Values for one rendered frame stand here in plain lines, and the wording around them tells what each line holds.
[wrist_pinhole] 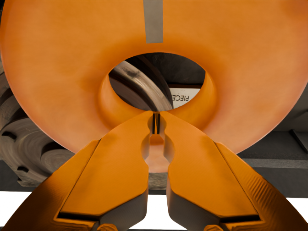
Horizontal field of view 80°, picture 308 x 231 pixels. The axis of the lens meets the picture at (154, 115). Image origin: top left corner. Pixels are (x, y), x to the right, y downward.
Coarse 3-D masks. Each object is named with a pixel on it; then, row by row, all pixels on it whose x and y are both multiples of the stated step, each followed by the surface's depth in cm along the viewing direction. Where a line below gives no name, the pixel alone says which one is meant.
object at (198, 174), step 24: (168, 120) 11; (168, 144) 10; (192, 144) 9; (168, 168) 8; (192, 168) 8; (216, 168) 8; (168, 192) 7; (192, 192) 7; (216, 192) 7; (240, 192) 7; (192, 216) 6; (216, 216) 6; (240, 216) 6
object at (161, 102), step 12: (0, 60) 33; (132, 60) 37; (0, 72) 35; (120, 72) 35; (132, 72) 35; (144, 72) 35; (132, 84) 37; (144, 84) 36; (156, 84) 37; (156, 96) 39; (156, 108) 41; (168, 108) 41
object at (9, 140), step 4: (4, 132) 34; (4, 136) 33; (8, 136) 33; (12, 136) 34; (4, 140) 34; (8, 140) 34; (12, 140) 34; (20, 168) 42; (24, 168) 42; (16, 172) 42; (20, 172) 42; (24, 172) 42
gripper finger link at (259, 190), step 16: (240, 160) 8; (240, 176) 7; (256, 176) 7; (256, 192) 7; (272, 192) 7; (256, 208) 6; (272, 208) 6; (288, 208) 6; (224, 224) 6; (240, 224) 6; (256, 224) 6; (272, 224) 6; (288, 224) 6; (304, 224) 6
